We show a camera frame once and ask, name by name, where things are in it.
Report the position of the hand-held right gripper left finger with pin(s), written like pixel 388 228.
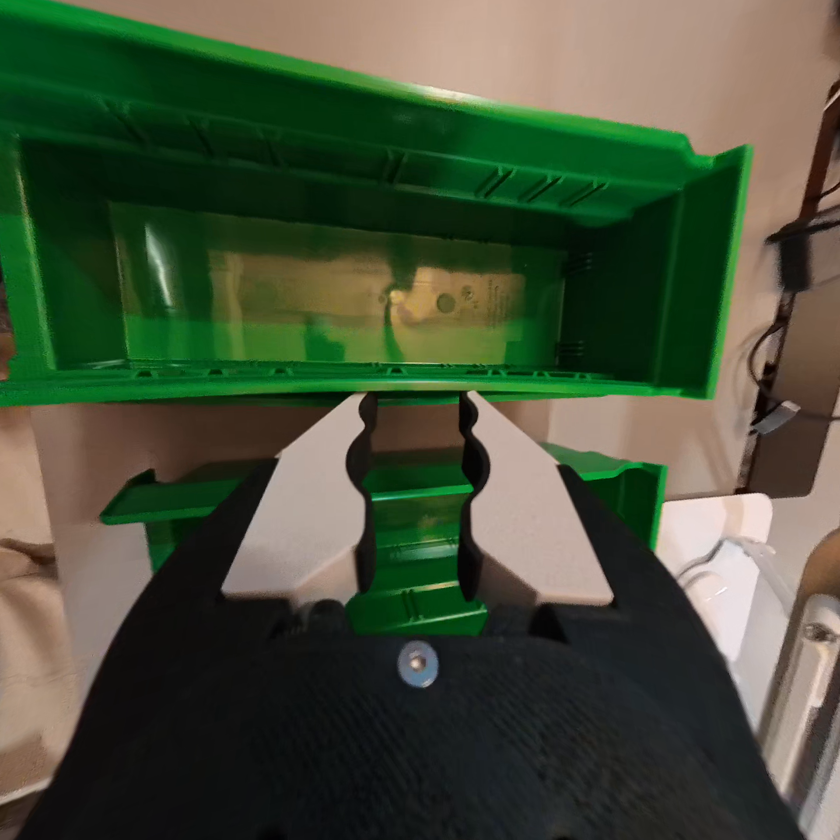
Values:
pixel 289 525

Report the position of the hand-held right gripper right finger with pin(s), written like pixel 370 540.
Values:
pixel 538 525

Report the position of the green plastic bin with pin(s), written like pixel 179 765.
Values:
pixel 623 295
pixel 413 518

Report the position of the grey plug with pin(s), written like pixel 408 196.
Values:
pixel 778 415

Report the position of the black power adapter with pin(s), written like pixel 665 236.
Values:
pixel 795 259

